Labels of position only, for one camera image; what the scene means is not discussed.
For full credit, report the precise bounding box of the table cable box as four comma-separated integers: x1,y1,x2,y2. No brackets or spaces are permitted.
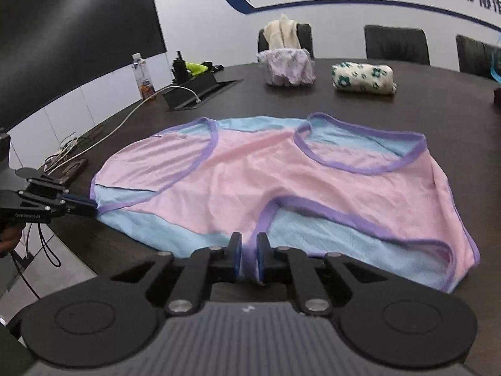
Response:
161,72,243,111

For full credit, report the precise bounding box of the black upright device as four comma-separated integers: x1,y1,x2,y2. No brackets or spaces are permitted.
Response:
172,50,191,85

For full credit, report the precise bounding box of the pink and blue garment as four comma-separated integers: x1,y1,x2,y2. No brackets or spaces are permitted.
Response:
89,113,481,294

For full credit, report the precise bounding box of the brown phone case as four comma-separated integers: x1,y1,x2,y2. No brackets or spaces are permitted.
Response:
58,158,89,187

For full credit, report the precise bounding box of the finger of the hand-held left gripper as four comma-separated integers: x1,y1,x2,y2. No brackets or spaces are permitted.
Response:
18,195,98,220
15,168,85,204

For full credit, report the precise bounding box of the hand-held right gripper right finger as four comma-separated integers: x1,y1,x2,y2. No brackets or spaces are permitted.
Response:
256,232,371,316

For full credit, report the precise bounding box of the black office chair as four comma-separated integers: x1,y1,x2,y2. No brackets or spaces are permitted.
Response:
456,34,501,76
364,24,431,66
257,23,314,59

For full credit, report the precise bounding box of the clear bag with blue handles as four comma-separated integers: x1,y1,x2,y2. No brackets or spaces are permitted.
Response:
489,33,501,85

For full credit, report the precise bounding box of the person's left hand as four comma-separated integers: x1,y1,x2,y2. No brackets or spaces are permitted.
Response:
0,221,21,252

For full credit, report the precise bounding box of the black cable bundle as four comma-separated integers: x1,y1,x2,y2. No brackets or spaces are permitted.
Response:
44,136,80,175

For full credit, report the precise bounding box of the cream cloth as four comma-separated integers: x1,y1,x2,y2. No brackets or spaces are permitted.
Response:
263,13,301,51

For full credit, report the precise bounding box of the black strap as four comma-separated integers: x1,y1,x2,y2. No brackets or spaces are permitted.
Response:
37,219,60,268

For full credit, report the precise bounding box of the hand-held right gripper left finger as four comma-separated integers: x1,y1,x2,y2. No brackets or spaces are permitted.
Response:
132,232,244,316

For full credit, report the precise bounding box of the white cable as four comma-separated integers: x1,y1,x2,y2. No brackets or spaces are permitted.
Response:
43,85,204,174

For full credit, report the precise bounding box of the purple floral folded cloth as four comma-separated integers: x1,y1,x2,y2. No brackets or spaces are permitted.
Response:
256,47,316,87

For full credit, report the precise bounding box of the black wall screen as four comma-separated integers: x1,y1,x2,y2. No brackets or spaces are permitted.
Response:
0,0,168,131

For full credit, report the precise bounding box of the clear water bottle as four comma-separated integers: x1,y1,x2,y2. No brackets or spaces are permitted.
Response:
131,53,156,100

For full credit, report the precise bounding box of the green flower print cloth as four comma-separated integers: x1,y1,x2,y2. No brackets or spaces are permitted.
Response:
331,60,396,95

